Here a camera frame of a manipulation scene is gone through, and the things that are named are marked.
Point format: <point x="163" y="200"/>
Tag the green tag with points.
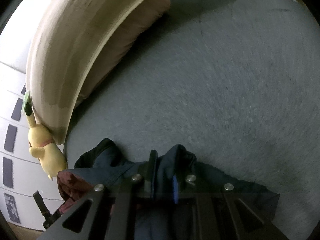
<point x="26" y="101"/>

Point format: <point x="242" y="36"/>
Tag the beige padded headboard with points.
<point x="70" y="47"/>

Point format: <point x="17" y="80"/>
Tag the grey-blue bed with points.
<point x="212" y="85"/>

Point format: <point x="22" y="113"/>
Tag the white drawer cabinet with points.
<point x="22" y="177"/>

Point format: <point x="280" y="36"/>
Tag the pinkish pillow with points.
<point x="132" y="32"/>

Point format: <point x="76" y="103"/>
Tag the dark blue puffer jacket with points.
<point x="112" y="162"/>

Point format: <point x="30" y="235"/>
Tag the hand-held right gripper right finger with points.
<point x="176" y="188"/>

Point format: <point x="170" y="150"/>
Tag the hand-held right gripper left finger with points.
<point x="151" y="170"/>

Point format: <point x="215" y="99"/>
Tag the yellow plush toy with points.
<point x="47" y="150"/>

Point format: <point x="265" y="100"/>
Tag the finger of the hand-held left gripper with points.
<point x="41" y="205"/>

